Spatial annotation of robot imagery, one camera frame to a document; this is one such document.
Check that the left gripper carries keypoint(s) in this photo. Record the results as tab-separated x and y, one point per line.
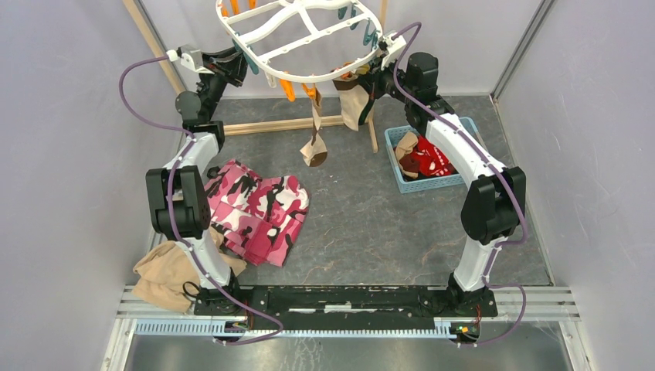
232	63

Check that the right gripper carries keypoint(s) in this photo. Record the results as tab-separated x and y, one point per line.
374	77

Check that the orange clothespin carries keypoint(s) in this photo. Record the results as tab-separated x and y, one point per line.
288	89
310	90

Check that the white clip hanger frame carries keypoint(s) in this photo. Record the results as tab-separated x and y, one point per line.
351	13

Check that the tan brown striped sock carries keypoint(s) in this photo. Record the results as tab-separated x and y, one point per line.
315	151
353	100

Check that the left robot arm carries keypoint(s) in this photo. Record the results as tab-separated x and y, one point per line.
177	198

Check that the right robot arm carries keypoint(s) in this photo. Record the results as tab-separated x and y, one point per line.
495	202

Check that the wooden hanger stand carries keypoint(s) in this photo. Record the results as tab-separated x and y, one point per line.
321	18

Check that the brown tan socks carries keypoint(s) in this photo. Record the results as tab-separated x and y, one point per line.
403	154

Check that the teal clothespin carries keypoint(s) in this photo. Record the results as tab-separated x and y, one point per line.
370	38

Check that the red white patterned sock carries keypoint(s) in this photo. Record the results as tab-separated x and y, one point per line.
429	161

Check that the light blue plastic basket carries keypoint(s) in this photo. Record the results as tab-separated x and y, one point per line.
435	182

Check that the pink camouflage cloth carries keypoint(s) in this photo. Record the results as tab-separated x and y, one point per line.
260	218

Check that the beige cloth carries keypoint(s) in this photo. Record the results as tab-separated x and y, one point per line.
162	272

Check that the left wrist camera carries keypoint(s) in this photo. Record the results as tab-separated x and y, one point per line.
191	57

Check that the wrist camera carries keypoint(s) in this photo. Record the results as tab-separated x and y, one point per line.
390	46
191	57

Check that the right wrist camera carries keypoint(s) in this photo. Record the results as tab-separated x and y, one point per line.
390	46

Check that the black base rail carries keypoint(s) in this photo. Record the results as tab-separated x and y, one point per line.
342	308

